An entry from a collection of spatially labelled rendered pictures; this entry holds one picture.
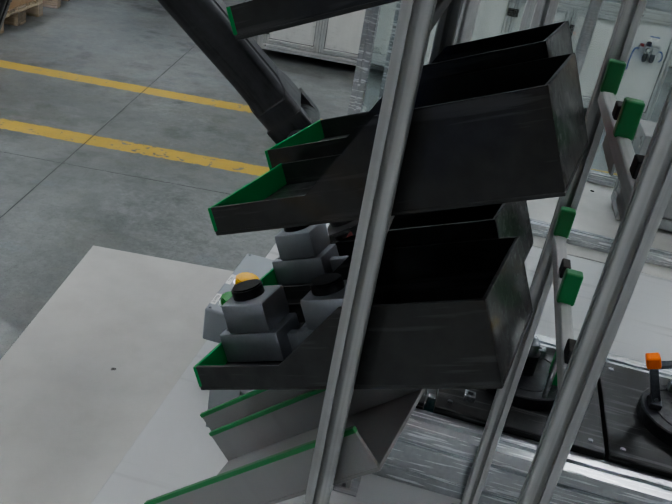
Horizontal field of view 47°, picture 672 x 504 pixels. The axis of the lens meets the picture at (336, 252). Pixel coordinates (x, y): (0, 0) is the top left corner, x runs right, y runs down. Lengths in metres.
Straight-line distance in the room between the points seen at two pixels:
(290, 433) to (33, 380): 0.52
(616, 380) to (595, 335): 0.76
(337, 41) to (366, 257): 5.90
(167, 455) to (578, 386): 0.69
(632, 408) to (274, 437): 0.60
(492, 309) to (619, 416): 0.67
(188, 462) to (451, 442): 0.36
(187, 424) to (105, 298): 0.36
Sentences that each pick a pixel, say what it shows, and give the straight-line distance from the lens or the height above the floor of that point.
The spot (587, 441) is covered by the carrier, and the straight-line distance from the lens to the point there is 1.17.
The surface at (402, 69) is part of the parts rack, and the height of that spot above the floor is 1.52.
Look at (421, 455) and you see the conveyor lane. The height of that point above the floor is 0.92.
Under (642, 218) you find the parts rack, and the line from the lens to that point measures 0.54.
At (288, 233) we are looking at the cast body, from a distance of 0.86.
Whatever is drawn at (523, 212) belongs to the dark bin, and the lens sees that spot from 0.82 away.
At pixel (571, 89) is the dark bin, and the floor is 1.51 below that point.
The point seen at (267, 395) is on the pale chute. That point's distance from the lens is 0.89.
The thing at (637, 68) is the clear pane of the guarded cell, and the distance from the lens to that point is 2.42.
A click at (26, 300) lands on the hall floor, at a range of 3.05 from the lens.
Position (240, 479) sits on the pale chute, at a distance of 0.77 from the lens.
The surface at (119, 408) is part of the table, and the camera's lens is 1.22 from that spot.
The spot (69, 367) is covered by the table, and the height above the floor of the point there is 0.86.
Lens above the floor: 1.65
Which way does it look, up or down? 28 degrees down
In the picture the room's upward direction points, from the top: 10 degrees clockwise
